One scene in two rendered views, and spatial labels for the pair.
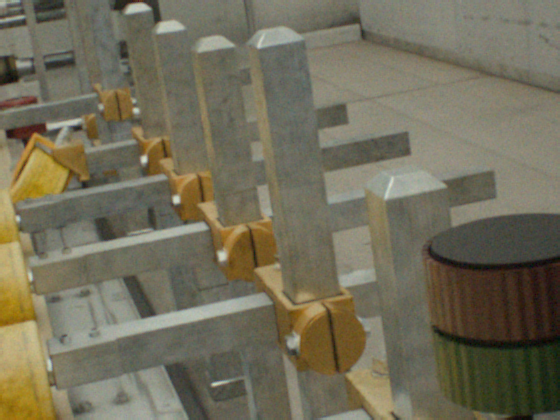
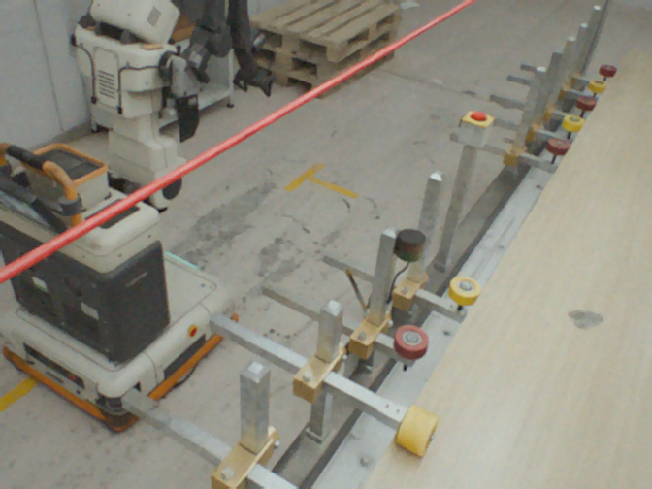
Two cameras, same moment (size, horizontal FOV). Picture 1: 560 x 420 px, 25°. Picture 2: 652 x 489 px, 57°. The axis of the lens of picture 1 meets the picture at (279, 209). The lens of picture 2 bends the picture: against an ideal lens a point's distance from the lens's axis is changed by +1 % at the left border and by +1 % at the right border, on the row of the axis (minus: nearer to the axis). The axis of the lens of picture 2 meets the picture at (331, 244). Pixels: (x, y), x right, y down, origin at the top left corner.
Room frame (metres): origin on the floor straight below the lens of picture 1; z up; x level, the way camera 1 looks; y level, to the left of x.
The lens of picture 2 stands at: (1.31, 0.46, 1.90)
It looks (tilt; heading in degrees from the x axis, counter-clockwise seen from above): 37 degrees down; 219
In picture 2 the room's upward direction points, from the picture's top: 6 degrees clockwise
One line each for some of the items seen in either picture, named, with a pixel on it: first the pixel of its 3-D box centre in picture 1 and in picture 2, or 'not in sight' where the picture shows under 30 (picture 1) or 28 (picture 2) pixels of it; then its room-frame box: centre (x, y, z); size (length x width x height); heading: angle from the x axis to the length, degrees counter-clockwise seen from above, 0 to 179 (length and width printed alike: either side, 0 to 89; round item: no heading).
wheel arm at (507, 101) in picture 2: not in sight; (536, 110); (-1.27, -0.53, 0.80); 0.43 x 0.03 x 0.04; 102
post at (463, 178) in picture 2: not in sight; (456, 208); (-0.11, -0.23, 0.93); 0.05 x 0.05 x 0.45; 12
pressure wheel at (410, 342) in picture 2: not in sight; (408, 352); (0.41, 0.00, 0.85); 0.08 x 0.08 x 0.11
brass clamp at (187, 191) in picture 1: (191, 187); not in sight; (1.39, 0.09, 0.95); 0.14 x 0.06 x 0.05; 12
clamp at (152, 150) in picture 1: (158, 150); not in sight; (1.64, 0.15, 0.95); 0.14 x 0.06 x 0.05; 12
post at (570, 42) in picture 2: not in sight; (554, 90); (-1.32, -0.49, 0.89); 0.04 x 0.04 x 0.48; 12
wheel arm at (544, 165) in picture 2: not in sight; (501, 151); (-0.78, -0.42, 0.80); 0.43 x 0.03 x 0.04; 102
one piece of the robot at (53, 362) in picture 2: not in sight; (55, 364); (0.83, -1.11, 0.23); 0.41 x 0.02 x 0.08; 102
